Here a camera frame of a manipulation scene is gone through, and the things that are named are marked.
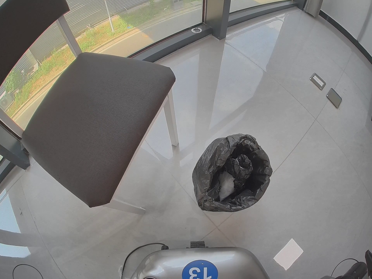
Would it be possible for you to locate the black plastic bag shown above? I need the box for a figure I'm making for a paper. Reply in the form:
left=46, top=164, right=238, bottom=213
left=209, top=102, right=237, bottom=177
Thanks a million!
left=192, top=133, right=274, bottom=213

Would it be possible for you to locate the window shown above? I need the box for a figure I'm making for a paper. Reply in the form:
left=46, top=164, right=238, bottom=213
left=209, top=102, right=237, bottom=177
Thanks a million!
left=0, top=0, right=308, bottom=171

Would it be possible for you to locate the white paper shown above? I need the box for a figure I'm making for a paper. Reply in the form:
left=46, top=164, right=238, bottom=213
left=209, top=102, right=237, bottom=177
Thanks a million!
left=219, top=172, right=236, bottom=202

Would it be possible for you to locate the grey padded white chair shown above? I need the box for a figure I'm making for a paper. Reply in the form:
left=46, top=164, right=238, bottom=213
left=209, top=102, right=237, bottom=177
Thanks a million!
left=0, top=0, right=179, bottom=216

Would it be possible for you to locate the black cable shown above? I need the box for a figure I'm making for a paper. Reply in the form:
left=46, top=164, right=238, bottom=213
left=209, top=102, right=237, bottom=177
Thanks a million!
left=123, top=242, right=170, bottom=272
left=13, top=264, right=44, bottom=279
left=331, top=258, right=360, bottom=279

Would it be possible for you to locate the black plastic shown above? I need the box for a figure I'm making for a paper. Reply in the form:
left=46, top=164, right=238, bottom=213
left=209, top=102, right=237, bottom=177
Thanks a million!
left=228, top=155, right=253, bottom=185

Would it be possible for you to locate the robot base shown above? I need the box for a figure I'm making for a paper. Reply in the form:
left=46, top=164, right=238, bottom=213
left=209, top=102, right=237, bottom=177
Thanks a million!
left=121, top=241, right=263, bottom=279

